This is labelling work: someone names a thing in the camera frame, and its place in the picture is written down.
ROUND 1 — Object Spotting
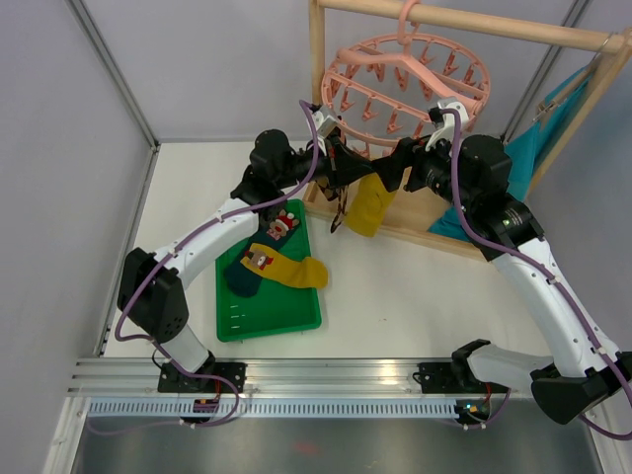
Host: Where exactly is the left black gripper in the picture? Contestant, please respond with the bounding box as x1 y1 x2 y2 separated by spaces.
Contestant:
276 130 375 193

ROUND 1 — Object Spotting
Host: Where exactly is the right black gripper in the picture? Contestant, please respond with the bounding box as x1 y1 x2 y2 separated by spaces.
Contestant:
371 125 476 213

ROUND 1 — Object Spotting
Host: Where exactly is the brown argyle sock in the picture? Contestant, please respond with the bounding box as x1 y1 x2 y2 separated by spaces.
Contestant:
316 177 341 201
330 186 349 233

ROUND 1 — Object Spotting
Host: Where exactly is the pink round clip hanger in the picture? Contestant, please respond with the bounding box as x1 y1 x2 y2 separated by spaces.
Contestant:
321 1 491 158

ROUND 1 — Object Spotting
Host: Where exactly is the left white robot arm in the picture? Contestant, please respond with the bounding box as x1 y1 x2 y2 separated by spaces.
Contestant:
117 129 373 392

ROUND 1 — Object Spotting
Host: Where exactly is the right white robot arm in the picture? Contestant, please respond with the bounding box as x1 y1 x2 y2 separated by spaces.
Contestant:
372 134 631 425

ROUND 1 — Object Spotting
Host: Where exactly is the wooden clothes rack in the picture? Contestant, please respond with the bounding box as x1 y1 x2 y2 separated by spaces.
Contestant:
301 0 632 265

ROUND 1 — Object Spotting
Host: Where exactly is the teal reindeer sock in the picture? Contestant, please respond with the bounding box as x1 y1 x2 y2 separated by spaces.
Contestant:
223 208 301 298

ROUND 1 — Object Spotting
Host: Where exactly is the teal cloth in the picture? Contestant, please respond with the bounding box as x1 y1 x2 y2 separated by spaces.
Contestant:
427 64 593 243

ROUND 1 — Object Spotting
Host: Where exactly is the green plastic tray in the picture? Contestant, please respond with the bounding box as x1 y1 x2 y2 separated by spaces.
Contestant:
215 199 322 343

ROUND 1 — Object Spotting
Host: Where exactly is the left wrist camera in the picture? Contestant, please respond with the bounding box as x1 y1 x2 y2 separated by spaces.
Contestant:
312 108 339 139

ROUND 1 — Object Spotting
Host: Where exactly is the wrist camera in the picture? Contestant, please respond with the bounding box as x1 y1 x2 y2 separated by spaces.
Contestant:
312 108 339 139
425 97 470 152

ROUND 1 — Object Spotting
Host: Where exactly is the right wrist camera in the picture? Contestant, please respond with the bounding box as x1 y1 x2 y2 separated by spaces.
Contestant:
425 97 470 152

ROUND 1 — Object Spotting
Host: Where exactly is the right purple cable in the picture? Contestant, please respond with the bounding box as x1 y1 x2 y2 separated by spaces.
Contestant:
441 109 632 438

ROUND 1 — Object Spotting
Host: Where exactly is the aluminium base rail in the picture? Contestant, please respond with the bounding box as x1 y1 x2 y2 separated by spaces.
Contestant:
66 358 544 396

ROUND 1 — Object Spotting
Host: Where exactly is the white cable duct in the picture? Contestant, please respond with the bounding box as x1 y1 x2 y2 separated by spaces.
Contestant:
88 398 489 420

